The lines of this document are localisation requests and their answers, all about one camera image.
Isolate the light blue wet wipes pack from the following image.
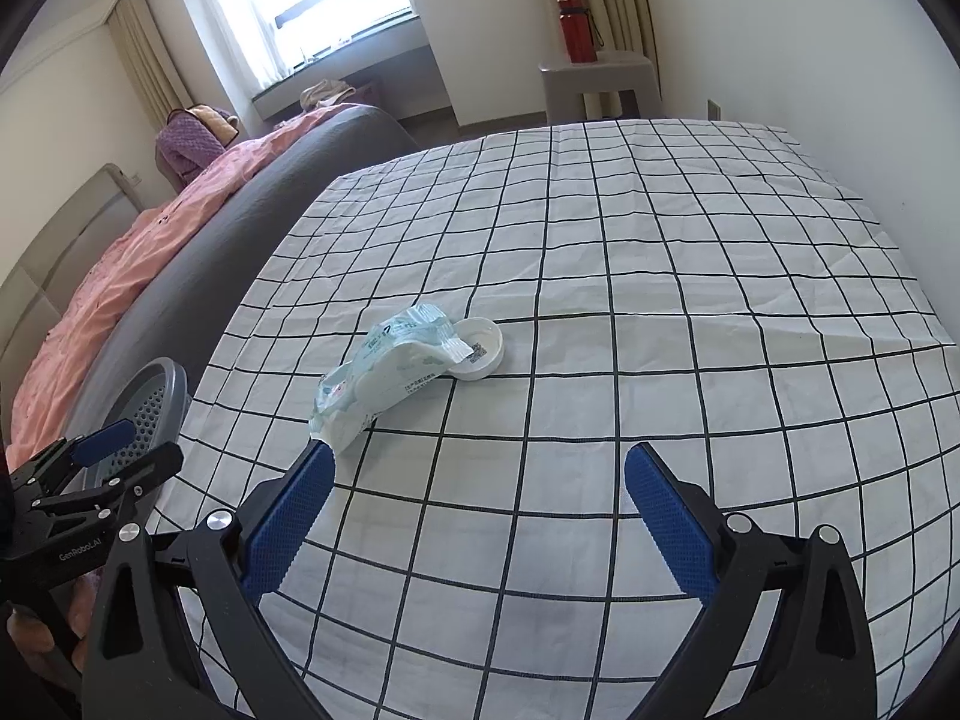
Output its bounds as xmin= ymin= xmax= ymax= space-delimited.
xmin=309 ymin=304 xmax=472 ymax=454

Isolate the white round bottle cap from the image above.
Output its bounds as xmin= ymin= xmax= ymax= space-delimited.
xmin=449 ymin=317 xmax=506 ymax=382

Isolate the grey perforated trash basket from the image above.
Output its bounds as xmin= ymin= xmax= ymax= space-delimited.
xmin=67 ymin=358 xmax=190 ymax=493

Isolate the left hand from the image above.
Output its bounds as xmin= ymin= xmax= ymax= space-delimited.
xmin=7 ymin=572 xmax=101 ymax=679

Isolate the grey bed headboard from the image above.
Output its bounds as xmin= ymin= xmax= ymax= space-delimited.
xmin=0 ymin=161 xmax=147 ymax=407

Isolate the pink blanket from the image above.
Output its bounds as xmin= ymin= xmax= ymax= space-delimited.
xmin=7 ymin=103 xmax=350 ymax=470

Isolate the black-white checkered tablecloth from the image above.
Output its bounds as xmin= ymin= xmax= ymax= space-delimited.
xmin=149 ymin=121 xmax=958 ymax=718

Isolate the purple knitted pillow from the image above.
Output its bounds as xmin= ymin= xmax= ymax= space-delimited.
xmin=155 ymin=104 xmax=241 ymax=192

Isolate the beige left curtain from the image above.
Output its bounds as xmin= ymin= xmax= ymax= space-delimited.
xmin=106 ymin=0 xmax=192 ymax=130

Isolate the grey plastic stool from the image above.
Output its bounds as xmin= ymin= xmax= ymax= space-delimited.
xmin=540 ymin=50 xmax=664 ymax=125

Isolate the red water bottle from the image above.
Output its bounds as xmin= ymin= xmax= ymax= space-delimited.
xmin=556 ymin=0 xmax=602 ymax=64

